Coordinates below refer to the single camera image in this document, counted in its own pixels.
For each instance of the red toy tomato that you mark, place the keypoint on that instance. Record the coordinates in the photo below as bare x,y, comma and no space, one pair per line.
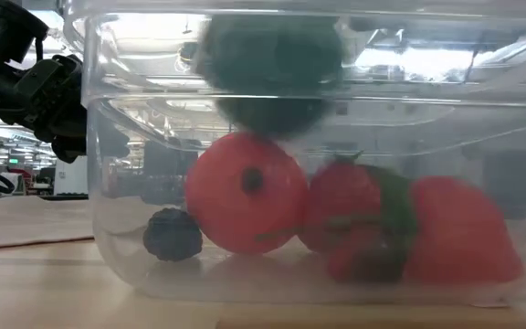
226,205

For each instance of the black monitor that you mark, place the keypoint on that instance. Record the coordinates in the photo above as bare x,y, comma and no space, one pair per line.
174,160

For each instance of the clear plastic container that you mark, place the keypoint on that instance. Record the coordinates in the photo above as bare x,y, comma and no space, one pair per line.
121,256

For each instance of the white cabinet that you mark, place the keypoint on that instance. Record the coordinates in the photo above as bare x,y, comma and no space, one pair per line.
71,178

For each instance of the green lit sign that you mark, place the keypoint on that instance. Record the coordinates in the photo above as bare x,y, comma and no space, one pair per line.
13,160

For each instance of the dark toy blackberry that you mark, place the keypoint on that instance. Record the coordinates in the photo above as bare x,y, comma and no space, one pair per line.
172,234

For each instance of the red toy strawberry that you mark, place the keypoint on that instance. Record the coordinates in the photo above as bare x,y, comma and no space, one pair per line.
464,228
340,201

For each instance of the small toy watermelon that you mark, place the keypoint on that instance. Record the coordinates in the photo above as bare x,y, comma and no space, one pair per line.
267,59

